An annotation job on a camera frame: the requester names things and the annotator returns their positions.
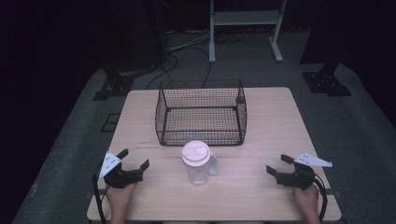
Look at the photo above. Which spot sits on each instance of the person's right hand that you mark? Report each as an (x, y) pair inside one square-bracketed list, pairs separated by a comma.
[(308, 200)]

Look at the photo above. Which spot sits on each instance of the white metal desk frame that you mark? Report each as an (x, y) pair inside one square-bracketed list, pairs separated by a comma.
[(244, 17)]

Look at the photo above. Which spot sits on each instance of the person's left hand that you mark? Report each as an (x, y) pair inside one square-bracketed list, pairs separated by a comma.
[(120, 197)]

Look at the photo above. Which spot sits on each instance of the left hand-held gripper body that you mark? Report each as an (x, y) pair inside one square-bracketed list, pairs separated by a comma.
[(116, 177)]

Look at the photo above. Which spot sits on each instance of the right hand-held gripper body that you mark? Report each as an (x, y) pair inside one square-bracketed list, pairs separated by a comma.
[(297, 179)]

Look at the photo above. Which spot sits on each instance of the clear cup with white lid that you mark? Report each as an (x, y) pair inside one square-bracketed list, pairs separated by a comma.
[(196, 161)]

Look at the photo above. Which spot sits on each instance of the black metal stand base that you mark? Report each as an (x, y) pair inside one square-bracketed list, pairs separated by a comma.
[(327, 82), (116, 85)]

